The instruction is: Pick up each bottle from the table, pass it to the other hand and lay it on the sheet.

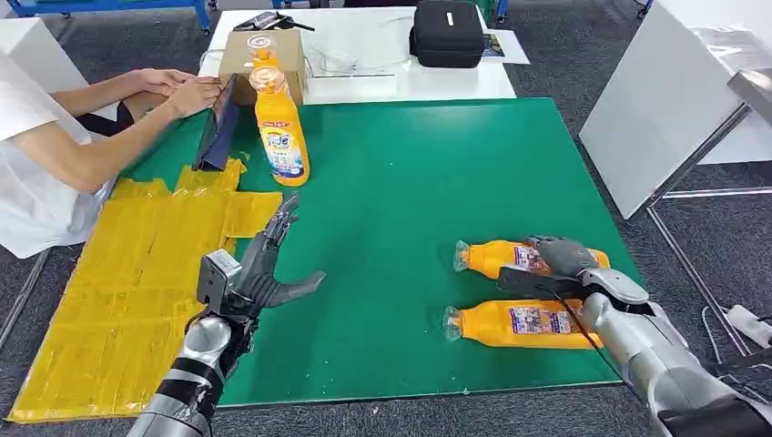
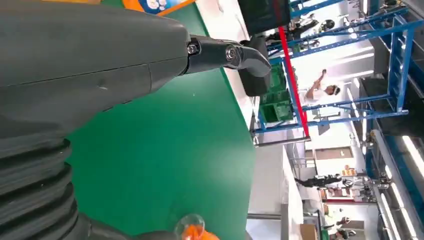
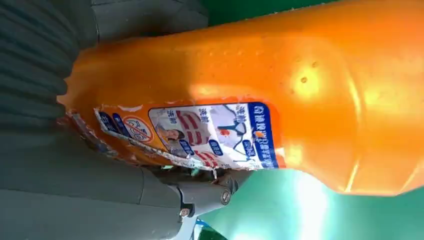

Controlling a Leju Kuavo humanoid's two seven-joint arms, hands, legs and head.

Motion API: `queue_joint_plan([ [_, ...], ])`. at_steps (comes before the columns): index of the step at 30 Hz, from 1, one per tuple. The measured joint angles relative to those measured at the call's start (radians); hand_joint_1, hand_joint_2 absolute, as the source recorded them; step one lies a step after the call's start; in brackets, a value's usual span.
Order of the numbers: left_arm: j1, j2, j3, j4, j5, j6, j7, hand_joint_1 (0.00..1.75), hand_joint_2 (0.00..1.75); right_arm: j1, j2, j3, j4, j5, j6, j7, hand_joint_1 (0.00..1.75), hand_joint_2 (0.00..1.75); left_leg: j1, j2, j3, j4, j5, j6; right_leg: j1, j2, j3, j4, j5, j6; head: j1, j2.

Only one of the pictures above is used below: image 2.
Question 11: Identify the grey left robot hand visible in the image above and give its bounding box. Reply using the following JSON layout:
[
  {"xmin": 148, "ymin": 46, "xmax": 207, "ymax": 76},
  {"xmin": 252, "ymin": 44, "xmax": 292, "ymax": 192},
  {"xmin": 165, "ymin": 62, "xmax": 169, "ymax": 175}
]
[{"xmin": 0, "ymin": 0, "xmax": 273, "ymax": 240}]

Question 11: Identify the orange drink bottle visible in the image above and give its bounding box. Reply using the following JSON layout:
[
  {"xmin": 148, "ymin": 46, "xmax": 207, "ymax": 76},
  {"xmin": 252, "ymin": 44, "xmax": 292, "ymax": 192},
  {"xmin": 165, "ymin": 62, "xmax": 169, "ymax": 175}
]
[
  {"xmin": 173, "ymin": 213, "xmax": 221, "ymax": 240},
  {"xmin": 121, "ymin": 0, "xmax": 197, "ymax": 16}
]

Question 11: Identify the green table mat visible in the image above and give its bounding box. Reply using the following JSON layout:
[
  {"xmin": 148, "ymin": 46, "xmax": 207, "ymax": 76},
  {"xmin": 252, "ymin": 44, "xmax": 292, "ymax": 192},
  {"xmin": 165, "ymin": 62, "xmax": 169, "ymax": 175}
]
[{"xmin": 66, "ymin": 0, "xmax": 258, "ymax": 240}]

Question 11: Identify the white table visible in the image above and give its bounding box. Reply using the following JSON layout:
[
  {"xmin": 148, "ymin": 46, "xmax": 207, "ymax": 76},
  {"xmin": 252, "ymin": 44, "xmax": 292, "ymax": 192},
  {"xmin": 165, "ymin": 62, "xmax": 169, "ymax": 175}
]
[{"xmin": 195, "ymin": 0, "xmax": 258, "ymax": 128}]

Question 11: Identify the dark monitor screen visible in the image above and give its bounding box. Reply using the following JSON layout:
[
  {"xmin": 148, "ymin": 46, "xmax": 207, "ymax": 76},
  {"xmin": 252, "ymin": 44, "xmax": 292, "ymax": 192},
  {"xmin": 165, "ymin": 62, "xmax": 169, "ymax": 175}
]
[{"xmin": 237, "ymin": 0, "xmax": 292, "ymax": 36}]

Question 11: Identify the green plastic crate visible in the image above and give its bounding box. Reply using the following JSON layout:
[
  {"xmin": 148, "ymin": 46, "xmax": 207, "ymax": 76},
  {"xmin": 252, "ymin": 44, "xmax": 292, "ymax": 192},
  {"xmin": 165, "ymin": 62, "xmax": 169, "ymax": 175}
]
[{"xmin": 258, "ymin": 62, "xmax": 296, "ymax": 124}]

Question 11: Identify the red pole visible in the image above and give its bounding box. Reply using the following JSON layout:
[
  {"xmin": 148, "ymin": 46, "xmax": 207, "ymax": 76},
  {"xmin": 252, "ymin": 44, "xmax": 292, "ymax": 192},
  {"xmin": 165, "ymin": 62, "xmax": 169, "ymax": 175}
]
[{"xmin": 277, "ymin": 25, "xmax": 311, "ymax": 138}]

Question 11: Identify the large white board panel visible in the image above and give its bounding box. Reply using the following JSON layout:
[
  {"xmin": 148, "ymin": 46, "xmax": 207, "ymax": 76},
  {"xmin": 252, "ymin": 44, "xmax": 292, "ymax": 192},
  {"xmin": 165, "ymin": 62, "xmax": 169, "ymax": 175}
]
[{"xmin": 246, "ymin": 144, "xmax": 304, "ymax": 240}]

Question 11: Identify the person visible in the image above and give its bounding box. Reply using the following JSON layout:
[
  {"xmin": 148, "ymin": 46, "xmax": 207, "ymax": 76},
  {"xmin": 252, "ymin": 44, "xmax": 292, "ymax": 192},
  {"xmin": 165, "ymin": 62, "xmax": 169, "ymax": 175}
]
[
  {"xmin": 303, "ymin": 68, "xmax": 342, "ymax": 104},
  {"xmin": 294, "ymin": 174, "xmax": 343, "ymax": 190}
]

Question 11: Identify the brown cardboard box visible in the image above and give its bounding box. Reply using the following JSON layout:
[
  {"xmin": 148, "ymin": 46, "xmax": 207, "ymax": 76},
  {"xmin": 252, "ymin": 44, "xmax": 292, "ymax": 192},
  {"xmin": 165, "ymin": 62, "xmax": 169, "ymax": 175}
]
[{"xmin": 299, "ymin": 224, "xmax": 319, "ymax": 240}]

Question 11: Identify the blue metal rack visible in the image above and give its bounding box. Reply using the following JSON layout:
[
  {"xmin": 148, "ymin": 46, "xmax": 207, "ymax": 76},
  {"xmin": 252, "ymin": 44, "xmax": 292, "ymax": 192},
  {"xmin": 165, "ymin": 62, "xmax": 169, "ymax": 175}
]
[{"xmin": 251, "ymin": 0, "xmax": 424, "ymax": 135}]

